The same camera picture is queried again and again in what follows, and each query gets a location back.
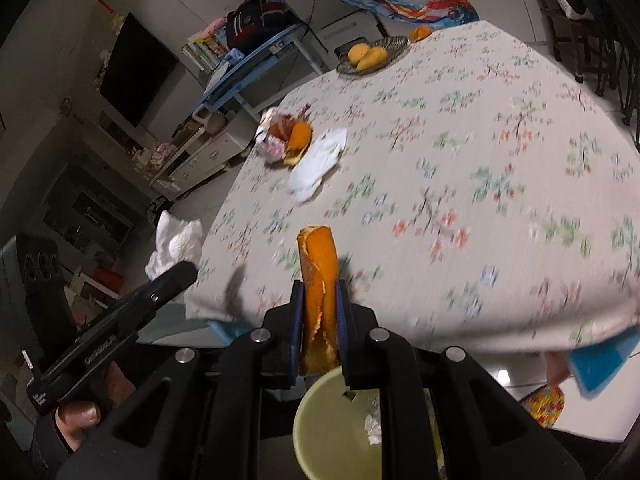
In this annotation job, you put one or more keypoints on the small orange peel piece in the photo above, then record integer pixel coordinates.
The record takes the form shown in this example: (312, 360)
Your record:
(420, 32)

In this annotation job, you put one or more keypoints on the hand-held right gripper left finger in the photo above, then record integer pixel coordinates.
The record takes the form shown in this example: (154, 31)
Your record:
(297, 320)

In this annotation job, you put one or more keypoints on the beige jug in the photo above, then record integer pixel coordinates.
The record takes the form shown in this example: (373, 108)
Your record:
(212, 121)

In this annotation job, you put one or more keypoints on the dark display cabinet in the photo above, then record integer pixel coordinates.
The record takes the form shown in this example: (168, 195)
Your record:
(85, 210)

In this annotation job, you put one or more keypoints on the curled orange peel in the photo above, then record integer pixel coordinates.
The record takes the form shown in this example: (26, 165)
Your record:
(300, 137)

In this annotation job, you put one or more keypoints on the white tissue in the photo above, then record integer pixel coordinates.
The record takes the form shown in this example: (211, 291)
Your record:
(320, 165)
(172, 240)

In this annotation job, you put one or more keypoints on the crumpled white paper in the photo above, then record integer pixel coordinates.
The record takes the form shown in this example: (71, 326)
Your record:
(372, 425)

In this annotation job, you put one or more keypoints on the yellow plastic bin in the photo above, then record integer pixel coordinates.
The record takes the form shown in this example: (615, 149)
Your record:
(330, 435)

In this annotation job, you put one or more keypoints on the white air purifier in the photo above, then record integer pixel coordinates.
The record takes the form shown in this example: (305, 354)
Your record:
(345, 27)

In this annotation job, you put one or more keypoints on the dark striped backpack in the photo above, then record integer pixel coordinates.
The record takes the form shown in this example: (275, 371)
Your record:
(255, 15)

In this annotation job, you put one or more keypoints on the black metal chairs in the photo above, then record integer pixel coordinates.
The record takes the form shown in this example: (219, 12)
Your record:
(610, 35)

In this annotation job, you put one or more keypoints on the floral tablecloth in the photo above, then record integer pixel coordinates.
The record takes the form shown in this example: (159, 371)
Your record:
(450, 160)

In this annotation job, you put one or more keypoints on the wooden chair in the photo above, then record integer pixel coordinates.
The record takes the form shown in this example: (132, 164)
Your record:
(562, 40)

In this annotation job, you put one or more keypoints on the colourful patterned mat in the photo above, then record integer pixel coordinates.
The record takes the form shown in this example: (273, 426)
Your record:
(545, 405)

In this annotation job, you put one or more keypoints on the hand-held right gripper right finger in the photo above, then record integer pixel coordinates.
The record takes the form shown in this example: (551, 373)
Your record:
(342, 330)

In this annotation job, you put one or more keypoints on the blue study desk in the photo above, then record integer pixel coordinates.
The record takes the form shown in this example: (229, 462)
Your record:
(250, 62)

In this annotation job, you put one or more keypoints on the row of books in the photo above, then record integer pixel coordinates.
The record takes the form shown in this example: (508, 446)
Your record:
(205, 47)

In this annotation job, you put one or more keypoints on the yellow mango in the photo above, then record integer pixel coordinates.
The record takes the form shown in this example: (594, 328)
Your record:
(375, 57)
(357, 52)

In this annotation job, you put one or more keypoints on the red box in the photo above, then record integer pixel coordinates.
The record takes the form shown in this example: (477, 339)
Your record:
(107, 277)

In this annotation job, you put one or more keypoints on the person's left hand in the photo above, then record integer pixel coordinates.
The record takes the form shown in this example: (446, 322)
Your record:
(77, 422)

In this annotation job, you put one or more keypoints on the black television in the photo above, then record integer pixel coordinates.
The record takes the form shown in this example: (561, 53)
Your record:
(135, 70)

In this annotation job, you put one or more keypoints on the cream TV cabinet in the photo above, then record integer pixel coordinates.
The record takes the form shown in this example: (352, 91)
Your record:
(210, 152)

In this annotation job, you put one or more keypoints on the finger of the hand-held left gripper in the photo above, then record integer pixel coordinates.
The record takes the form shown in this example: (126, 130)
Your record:
(172, 280)

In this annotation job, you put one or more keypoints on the long orange peel strip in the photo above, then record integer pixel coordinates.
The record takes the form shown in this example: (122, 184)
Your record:
(320, 270)

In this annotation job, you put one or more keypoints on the orange white printed wrapper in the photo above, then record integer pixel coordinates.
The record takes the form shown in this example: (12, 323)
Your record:
(270, 145)

